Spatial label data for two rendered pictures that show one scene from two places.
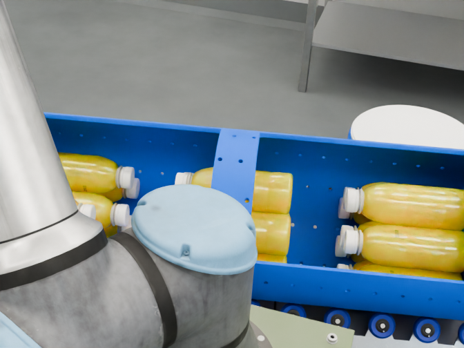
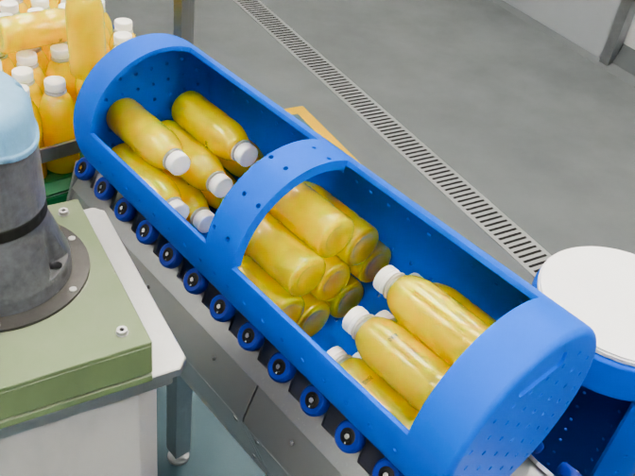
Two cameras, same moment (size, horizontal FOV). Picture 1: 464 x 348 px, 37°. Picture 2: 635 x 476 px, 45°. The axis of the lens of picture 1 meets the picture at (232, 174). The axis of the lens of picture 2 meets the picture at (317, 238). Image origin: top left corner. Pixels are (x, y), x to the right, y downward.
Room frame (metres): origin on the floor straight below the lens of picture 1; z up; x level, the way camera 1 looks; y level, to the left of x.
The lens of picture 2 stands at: (0.26, -0.63, 1.81)
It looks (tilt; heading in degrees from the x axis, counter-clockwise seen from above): 38 degrees down; 40
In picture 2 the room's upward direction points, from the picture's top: 9 degrees clockwise
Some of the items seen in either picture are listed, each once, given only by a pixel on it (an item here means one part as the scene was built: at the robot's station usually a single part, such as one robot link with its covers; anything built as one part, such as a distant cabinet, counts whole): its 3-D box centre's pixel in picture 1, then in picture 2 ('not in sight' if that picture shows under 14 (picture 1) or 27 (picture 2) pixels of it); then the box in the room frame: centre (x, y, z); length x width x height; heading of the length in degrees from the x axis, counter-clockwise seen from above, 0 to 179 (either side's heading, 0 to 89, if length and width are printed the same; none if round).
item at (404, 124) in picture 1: (413, 138); (624, 302); (1.31, -0.40, 1.03); 0.28 x 0.28 x 0.01
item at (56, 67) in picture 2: not in sight; (64, 93); (0.96, 0.71, 0.99); 0.07 x 0.07 x 0.18
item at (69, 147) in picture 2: not in sight; (113, 135); (0.98, 0.55, 0.96); 0.40 x 0.01 x 0.03; 176
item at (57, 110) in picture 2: not in sight; (59, 127); (0.88, 0.60, 0.99); 0.07 x 0.07 x 0.18
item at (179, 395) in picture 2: not in sight; (180, 381); (1.04, 0.40, 0.31); 0.06 x 0.06 x 0.63; 86
